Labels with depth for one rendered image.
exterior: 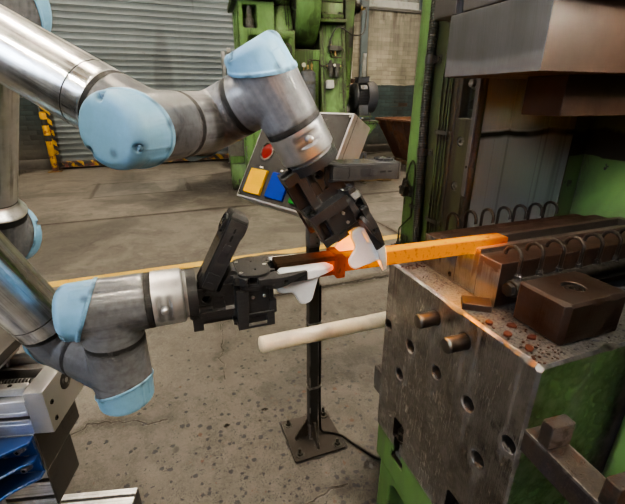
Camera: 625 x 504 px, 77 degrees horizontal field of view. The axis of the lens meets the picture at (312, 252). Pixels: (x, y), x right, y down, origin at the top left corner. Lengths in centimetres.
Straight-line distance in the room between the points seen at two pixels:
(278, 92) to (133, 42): 798
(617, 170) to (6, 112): 121
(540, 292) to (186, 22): 820
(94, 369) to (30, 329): 11
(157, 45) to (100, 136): 803
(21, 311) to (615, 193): 116
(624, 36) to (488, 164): 34
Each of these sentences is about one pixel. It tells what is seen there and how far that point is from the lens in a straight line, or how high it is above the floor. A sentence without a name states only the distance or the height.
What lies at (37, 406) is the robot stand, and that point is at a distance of 86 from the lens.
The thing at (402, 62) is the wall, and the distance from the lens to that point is 1007.
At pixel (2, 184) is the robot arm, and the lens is 87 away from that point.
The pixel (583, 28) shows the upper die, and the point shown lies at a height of 132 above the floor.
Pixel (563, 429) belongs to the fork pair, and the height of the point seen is 103.
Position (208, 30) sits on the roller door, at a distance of 856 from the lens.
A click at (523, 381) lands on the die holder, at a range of 63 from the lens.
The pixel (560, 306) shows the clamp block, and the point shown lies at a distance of 63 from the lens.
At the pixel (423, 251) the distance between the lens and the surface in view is 66.
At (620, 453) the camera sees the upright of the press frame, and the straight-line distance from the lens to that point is 85.
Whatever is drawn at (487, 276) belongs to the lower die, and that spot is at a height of 96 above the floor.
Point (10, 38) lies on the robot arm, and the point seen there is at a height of 129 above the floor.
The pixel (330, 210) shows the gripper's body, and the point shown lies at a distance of 53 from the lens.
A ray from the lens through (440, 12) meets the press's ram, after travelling 83.
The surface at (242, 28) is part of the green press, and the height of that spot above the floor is 199.
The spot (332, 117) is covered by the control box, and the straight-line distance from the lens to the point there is 107.
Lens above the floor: 124
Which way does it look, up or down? 22 degrees down
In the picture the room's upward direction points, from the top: straight up
